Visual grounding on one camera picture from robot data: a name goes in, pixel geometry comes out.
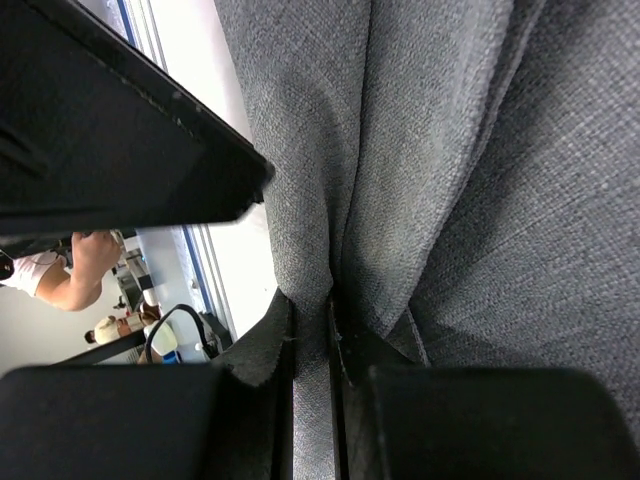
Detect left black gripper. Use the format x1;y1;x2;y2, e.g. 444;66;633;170
1;1;274;235

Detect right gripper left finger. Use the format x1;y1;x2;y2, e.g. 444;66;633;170
1;293;294;479

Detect person in white shirt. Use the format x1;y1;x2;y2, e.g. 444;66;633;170
1;230;121;312

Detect grey cloth napkin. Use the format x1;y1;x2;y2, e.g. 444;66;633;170
216;1;639;479

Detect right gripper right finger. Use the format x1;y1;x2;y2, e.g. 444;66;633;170
327;296;639;479

